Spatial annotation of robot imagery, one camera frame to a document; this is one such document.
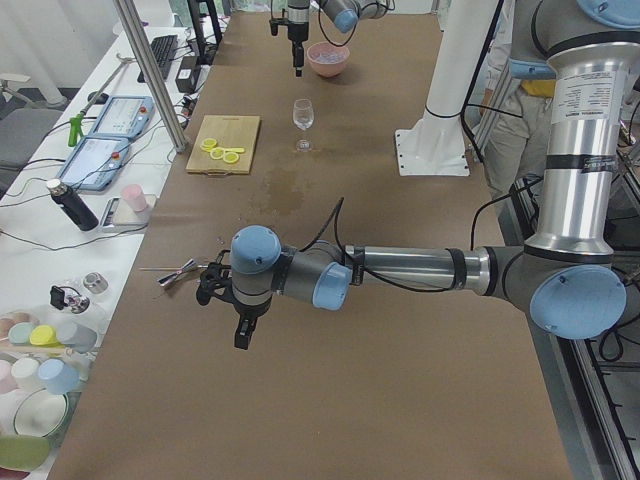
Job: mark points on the yellow lemon slice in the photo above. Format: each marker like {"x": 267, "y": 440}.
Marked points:
{"x": 217, "y": 153}
{"x": 208, "y": 144}
{"x": 230, "y": 157}

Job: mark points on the clear ice cubes pile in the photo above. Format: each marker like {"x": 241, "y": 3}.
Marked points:
{"x": 327, "y": 57}

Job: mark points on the green bowl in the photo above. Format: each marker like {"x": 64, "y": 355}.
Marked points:
{"x": 23, "y": 452}

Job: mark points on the black power adapter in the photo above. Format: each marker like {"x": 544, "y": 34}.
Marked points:
{"x": 188, "y": 74}

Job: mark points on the aluminium frame post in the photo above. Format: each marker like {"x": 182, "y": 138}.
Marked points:
{"x": 140, "y": 46}

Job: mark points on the person in beige trousers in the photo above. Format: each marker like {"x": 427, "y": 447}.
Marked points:
{"x": 518, "y": 142}

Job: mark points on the light blue cup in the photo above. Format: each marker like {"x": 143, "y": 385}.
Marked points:
{"x": 57, "y": 376}

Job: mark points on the pink bowl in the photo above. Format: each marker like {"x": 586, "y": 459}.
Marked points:
{"x": 327, "y": 71}

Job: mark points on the blue teach pendant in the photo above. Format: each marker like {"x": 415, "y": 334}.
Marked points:
{"x": 94, "y": 163}
{"x": 123, "y": 117}

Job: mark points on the pink cup on scale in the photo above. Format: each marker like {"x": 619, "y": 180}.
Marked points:
{"x": 134, "y": 197}

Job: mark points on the grey cup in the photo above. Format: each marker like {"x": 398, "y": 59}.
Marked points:
{"x": 76, "y": 336}

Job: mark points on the clear wine glass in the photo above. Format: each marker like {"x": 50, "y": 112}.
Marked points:
{"x": 303, "y": 118}

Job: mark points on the bamboo cutting board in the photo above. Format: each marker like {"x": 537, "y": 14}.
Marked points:
{"x": 231, "y": 131}

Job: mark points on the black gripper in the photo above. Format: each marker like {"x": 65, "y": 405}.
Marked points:
{"x": 297, "y": 34}
{"x": 248, "y": 314}

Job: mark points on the steel cocktail jigger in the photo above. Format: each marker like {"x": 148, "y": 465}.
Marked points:
{"x": 175, "y": 275}

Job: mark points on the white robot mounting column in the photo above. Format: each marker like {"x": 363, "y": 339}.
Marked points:
{"x": 440, "y": 90}

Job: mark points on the black keyboard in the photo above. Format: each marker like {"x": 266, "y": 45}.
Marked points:
{"x": 163, "y": 49}

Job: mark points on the grey kitchen scale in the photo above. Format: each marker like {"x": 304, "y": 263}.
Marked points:
{"x": 119, "y": 216}

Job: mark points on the reach grabber tool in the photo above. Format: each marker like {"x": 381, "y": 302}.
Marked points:
{"x": 76, "y": 132}

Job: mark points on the white cup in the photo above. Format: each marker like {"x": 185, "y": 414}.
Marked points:
{"x": 25, "y": 374}

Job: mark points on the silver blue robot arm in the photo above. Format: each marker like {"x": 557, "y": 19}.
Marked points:
{"x": 344, "y": 15}
{"x": 370, "y": 203}

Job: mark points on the black thermos bottle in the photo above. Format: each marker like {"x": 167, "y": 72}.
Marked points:
{"x": 72, "y": 205}

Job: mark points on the yellow cup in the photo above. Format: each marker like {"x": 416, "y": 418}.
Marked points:
{"x": 44, "y": 336}

